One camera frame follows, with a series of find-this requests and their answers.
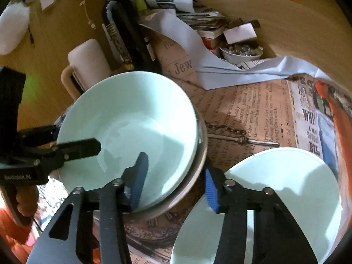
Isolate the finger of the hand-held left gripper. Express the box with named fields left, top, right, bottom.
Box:
left=52, top=138, right=102, bottom=163
left=19, top=125, right=57, bottom=146

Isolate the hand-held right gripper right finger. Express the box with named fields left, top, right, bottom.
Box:
left=205, top=168, right=328, bottom=264

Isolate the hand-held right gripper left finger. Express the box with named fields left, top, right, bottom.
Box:
left=26, top=152, right=149, bottom=264

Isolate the pale pink bowl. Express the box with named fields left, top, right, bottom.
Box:
left=132, top=115, right=209, bottom=222

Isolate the mint green bowl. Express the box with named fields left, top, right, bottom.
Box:
left=57, top=71, right=199, bottom=213

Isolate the mint green plate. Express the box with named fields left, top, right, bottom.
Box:
left=170, top=147, right=343, bottom=264

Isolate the person's left forearm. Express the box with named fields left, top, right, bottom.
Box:
left=0, top=206, right=39, bottom=253

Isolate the person's left hand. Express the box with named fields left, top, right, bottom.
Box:
left=16, top=188, right=39, bottom=218

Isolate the white fluffy cloth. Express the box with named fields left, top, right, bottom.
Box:
left=0, top=4, right=31, bottom=55

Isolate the newspaper print table mat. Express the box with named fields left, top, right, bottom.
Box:
left=36, top=27, right=352, bottom=264

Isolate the beige mug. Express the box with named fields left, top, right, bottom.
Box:
left=61, top=39, right=112, bottom=101

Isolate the dark wine bottle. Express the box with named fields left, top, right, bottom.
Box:
left=97, top=0, right=161, bottom=73

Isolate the small bowl of beads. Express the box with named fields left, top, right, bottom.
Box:
left=219, top=42, right=264, bottom=64

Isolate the white paper sheet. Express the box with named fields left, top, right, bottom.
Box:
left=139, top=8, right=333, bottom=91

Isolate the red booklet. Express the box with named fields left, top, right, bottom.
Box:
left=201, top=30, right=224, bottom=51

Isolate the white card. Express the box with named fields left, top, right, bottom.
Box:
left=223, top=22, right=257, bottom=44

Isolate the stack of newspapers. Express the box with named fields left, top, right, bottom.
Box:
left=121, top=0, right=229, bottom=37

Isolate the pink hanging cable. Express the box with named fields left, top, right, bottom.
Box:
left=78, top=0, right=97, bottom=30

